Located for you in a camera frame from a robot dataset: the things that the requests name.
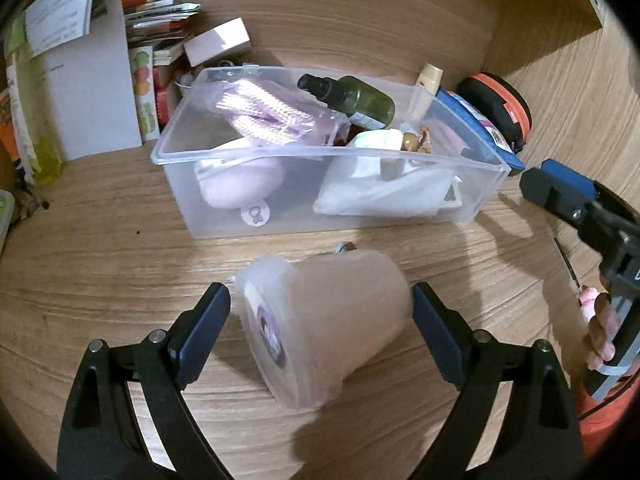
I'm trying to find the pink striped pouch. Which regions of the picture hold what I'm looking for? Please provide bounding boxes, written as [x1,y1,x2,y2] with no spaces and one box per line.
[206,76,350,146]

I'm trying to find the white paper file stand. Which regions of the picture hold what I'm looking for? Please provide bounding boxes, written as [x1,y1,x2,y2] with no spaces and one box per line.
[25,0,142,160]

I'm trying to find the stack of books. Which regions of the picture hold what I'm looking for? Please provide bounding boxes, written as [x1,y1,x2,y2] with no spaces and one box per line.
[122,0,202,142]

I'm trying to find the white towel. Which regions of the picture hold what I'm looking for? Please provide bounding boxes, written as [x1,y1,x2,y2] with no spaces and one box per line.
[314,129,454,219]

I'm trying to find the black orange zip case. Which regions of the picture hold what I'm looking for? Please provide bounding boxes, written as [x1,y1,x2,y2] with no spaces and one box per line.
[456,72,533,154]

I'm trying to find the tall yellow-green bottle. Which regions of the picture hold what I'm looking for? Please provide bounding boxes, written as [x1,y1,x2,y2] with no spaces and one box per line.
[3,13,63,185]

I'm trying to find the small pink white box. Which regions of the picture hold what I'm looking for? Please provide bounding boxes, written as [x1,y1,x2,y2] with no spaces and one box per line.
[183,18,252,67]

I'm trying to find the cream tube bottle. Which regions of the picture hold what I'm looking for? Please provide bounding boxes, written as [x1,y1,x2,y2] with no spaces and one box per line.
[410,64,444,120]

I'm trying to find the orange green tube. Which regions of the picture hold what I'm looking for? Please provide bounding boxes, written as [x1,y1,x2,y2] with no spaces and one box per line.
[0,190,15,250]

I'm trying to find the dark green spray bottle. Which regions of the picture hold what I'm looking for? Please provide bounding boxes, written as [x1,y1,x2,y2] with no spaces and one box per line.
[297,74,396,130]

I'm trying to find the translucent plastic cup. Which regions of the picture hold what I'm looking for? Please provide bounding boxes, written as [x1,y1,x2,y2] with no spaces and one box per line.
[234,249,412,410]

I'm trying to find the person's right hand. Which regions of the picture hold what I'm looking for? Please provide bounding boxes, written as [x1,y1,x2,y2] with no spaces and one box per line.
[578,278,620,370]

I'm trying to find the blue patchwork pouch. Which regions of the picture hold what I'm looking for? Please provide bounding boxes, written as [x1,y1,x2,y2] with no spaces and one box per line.
[436,89,525,176]

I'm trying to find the clear plastic storage bin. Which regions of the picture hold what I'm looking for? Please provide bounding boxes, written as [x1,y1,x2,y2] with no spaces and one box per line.
[151,66,510,238]

